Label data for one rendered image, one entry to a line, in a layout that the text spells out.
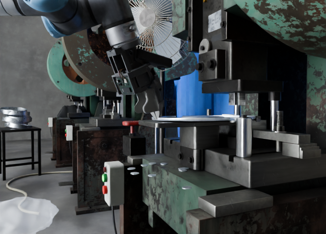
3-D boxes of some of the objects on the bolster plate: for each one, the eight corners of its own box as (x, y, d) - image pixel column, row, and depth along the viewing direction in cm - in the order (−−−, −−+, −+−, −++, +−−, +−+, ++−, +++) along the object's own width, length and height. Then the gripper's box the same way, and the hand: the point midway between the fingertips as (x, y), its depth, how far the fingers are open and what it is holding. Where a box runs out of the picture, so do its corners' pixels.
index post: (243, 158, 63) (243, 115, 63) (234, 155, 66) (235, 114, 66) (252, 157, 64) (253, 114, 64) (244, 155, 67) (244, 114, 67)
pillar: (274, 136, 80) (274, 86, 79) (268, 135, 82) (268, 87, 81) (280, 135, 81) (280, 86, 80) (273, 135, 83) (274, 87, 82)
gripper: (100, 52, 69) (130, 129, 75) (120, 46, 62) (151, 132, 68) (126, 41, 74) (153, 115, 80) (148, 35, 67) (175, 116, 73)
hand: (158, 113), depth 75 cm, fingers closed
